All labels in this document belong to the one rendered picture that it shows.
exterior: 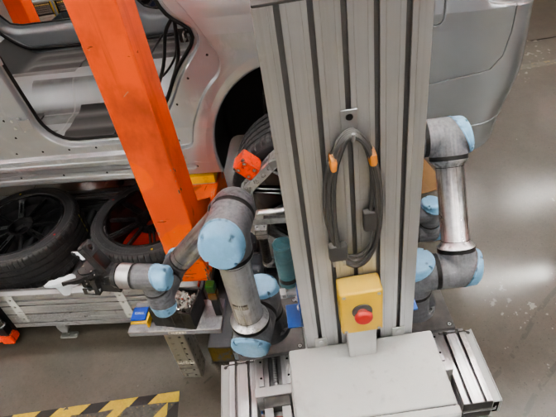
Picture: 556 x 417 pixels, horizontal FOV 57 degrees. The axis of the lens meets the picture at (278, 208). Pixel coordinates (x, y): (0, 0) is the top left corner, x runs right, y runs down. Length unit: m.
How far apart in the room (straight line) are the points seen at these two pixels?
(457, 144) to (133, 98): 1.06
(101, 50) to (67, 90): 1.79
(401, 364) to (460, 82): 1.48
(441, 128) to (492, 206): 1.90
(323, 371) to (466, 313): 1.74
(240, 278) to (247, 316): 0.16
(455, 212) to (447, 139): 0.23
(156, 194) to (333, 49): 1.42
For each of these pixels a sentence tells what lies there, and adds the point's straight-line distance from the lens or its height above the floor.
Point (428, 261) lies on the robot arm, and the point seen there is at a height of 1.05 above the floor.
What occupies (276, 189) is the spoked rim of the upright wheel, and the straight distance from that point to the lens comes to 2.21.
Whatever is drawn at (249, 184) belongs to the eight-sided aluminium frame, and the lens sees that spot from 2.06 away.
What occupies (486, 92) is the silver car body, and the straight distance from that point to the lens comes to 2.45.
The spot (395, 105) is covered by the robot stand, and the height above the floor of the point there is 1.84.
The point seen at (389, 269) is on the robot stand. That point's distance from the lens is 1.07.
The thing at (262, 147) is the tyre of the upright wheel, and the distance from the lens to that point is 2.05.
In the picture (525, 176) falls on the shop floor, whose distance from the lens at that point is 3.74.
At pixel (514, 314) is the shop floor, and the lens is 2.91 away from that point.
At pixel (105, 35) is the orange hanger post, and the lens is 1.75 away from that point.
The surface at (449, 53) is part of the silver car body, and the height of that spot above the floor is 1.27.
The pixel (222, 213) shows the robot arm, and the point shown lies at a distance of 1.24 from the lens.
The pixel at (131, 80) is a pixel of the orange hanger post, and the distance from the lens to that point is 1.80.
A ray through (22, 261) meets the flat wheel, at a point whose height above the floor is 0.49.
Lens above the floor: 2.26
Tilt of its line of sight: 41 degrees down
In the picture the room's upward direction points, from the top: 10 degrees counter-clockwise
